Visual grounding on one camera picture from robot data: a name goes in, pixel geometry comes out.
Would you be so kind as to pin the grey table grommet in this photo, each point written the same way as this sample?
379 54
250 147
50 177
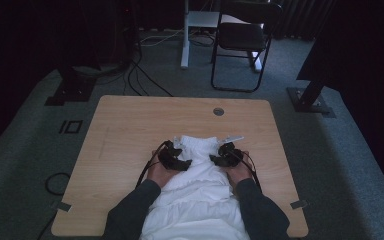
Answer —
218 111

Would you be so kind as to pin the dark curtain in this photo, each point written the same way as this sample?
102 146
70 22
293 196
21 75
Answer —
300 20

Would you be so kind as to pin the person's right hand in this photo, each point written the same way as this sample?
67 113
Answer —
240 175

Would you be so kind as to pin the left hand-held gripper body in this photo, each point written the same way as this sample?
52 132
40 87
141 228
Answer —
168 156

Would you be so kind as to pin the person's left hand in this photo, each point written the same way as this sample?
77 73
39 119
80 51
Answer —
160 175

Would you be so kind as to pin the grey tape piece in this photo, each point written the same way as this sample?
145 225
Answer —
298 204
64 206

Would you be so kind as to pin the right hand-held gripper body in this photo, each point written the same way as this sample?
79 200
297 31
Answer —
230 156

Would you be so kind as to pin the white skirt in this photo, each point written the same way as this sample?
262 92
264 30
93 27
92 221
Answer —
196 200

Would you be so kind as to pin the black stand base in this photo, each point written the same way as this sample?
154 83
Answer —
71 90
308 100

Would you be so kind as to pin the black folding chair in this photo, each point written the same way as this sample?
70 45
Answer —
241 36

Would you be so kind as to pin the white desk frame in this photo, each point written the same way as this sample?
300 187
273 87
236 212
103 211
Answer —
185 50

